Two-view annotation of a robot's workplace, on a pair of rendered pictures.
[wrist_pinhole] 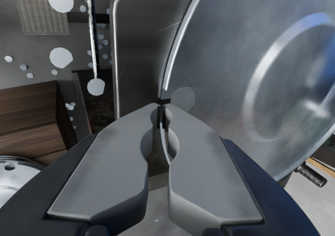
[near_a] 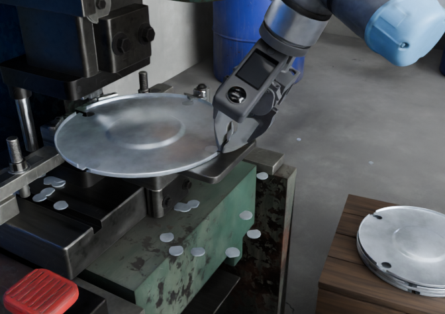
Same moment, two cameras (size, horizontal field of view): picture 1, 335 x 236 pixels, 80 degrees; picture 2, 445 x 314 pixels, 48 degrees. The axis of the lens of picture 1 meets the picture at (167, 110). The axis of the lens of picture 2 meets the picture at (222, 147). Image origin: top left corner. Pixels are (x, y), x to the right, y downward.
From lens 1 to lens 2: 64 cm
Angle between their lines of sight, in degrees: 24
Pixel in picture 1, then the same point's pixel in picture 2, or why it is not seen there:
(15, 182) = (391, 250)
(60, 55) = (253, 234)
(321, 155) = not seen: hidden behind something
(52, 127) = (324, 280)
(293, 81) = (149, 131)
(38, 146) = (351, 272)
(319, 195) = not seen: hidden behind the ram
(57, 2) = (236, 252)
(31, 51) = not seen: outside the picture
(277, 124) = (165, 119)
